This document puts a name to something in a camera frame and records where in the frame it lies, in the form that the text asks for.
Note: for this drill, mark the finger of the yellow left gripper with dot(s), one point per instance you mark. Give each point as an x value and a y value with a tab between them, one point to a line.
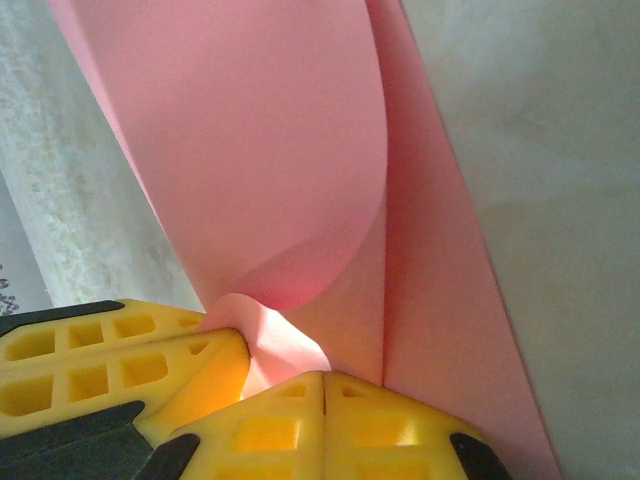
100	385
85	340

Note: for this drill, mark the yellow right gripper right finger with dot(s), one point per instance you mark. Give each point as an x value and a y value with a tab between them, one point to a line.
385	440

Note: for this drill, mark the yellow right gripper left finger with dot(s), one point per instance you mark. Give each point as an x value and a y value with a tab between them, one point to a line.
265	440

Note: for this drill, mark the red cloth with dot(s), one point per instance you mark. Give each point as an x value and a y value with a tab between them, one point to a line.
250	150

